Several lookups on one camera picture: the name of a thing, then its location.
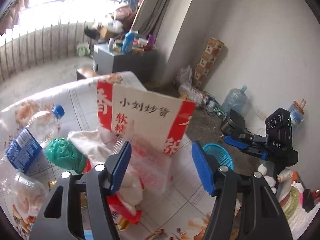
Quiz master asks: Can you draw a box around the white green paper bag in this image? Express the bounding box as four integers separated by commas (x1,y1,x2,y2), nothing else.
76,42,91,57

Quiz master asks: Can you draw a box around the white paper towel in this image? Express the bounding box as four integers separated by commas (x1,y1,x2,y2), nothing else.
67,127,143,214

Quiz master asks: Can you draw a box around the red white paper bag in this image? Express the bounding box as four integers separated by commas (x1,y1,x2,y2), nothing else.
97,81,196,155

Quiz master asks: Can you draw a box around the grey cabinet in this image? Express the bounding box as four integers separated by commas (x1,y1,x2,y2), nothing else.
93,43,157,83

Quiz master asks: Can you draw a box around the white gloved right hand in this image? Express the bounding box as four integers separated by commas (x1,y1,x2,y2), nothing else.
257,161,293,200

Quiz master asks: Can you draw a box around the green plastic bag ball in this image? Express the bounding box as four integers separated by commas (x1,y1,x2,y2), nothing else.
45,138,87,174

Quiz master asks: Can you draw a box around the large water jug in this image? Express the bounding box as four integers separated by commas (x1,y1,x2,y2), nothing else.
221,85,248,115

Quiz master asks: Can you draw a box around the grey curtain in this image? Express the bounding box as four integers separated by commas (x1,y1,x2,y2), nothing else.
131,0,170,37

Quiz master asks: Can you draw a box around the blue plastic basket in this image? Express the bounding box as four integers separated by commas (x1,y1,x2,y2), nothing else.
202,143,234,170

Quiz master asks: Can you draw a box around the wooden stool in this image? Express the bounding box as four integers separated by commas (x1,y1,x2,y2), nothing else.
76,67,99,81

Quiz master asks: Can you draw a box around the black rice cooker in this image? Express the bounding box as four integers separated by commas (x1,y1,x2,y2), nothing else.
220,109,246,135

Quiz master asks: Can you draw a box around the floral tablecloth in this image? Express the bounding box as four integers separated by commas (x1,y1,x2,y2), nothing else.
1,79,215,239

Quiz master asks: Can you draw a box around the floor trash packaging pile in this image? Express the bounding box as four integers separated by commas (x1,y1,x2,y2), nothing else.
178,84,225,118

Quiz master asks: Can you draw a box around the patterned rolled mat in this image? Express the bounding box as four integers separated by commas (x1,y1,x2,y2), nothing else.
192,37,225,89

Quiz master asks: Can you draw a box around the white plastic bag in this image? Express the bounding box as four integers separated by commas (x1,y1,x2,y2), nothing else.
173,65,193,87

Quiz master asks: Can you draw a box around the purple cup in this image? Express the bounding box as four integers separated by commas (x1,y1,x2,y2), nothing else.
147,34,156,50

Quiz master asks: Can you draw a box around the balcony metal railing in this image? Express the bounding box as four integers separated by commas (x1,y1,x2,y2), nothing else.
1,21,92,82

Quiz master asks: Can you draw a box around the Pepsi plastic bottle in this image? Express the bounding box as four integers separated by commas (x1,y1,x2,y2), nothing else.
5,105,65,173

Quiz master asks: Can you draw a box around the blue detergent bottle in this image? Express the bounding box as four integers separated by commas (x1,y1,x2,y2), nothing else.
121,31,135,53

